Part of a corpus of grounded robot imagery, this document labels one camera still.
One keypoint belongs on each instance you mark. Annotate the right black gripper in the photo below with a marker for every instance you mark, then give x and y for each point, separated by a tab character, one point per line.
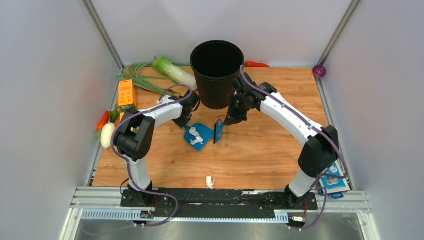
233	117

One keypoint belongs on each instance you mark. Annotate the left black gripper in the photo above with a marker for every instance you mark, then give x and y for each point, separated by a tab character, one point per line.
182	124

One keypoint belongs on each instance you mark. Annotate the paper scrap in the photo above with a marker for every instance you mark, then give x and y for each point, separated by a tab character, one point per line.
197	140
193	132

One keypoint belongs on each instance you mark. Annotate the blue plastic dustpan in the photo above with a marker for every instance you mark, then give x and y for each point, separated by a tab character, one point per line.
206	133

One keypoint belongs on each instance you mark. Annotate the blue hand brush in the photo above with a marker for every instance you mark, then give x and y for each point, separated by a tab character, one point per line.
218	130

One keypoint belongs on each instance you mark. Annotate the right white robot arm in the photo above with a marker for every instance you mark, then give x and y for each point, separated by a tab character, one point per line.
320	145

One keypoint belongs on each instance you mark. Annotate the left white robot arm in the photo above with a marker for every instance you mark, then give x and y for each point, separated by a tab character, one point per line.
132	138

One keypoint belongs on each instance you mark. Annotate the orange carrot back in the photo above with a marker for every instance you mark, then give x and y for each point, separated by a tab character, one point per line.
252	64

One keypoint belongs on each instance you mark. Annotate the orange carrot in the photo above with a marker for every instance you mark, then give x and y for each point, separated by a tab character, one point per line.
252	64
104	120

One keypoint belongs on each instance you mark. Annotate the napa cabbage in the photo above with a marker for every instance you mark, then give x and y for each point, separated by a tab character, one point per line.
176	74

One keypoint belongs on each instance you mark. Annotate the black plastic trash bin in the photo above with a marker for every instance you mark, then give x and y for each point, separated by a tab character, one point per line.
215	64

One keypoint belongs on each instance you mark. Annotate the green long beans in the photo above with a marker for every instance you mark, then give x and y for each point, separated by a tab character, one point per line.
144	76

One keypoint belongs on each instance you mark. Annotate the orange box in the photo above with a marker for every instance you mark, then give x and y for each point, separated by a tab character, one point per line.
127	94

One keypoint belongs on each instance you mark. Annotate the purple onion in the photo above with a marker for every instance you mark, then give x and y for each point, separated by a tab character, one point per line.
319	71

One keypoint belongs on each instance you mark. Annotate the crumpled paper scrap table edge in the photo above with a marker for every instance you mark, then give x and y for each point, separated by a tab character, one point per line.
210	182

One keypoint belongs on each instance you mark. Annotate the white daikon radish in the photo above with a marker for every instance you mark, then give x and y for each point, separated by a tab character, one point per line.
106	135

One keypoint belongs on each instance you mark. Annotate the orange carrot left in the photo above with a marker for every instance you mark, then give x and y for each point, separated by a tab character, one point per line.
104	120

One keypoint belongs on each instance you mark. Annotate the blue product box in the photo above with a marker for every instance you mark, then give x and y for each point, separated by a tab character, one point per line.
336	187

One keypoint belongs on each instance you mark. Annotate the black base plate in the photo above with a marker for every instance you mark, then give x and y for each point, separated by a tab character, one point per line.
216	203

